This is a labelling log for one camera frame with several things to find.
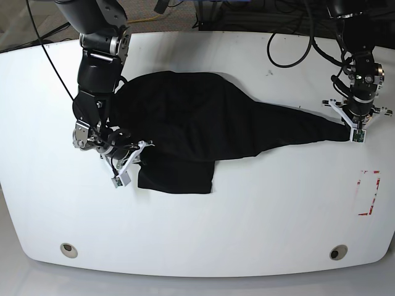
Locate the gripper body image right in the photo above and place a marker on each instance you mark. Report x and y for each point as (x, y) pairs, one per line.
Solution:
(358, 108)

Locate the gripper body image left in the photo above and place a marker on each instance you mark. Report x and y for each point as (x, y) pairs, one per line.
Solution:
(117, 148)

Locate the black T-shirt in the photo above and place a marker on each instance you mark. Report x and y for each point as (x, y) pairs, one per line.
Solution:
(193, 120)

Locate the black robot arm image left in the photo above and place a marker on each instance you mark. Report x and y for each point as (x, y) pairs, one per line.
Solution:
(104, 39)

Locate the red tape rectangle marking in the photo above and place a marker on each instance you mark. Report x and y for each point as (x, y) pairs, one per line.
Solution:
(366, 192)

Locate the left table grommet hole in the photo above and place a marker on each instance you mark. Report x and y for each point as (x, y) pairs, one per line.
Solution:
(68, 250)

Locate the table grommet hole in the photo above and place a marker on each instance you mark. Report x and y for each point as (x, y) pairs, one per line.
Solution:
(338, 252)
(68, 250)

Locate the black box under table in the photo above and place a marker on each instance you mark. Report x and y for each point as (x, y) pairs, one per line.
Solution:
(255, 16)

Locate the right table grommet hole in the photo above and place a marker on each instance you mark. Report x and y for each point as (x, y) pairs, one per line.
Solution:
(338, 252)

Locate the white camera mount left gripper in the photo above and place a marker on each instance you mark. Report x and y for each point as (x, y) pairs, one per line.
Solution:
(357, 124)

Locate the white camera mount gripper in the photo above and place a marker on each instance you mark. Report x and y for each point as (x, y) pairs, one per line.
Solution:
(120, 176)
(357, 124)

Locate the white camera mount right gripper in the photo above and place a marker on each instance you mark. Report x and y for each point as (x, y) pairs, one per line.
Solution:
(120, 176)

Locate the black looping cable image right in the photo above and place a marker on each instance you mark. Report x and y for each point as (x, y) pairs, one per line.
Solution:
(288, 51)

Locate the black cable image left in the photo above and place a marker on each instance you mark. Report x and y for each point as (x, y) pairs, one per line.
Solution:
(44, 49)

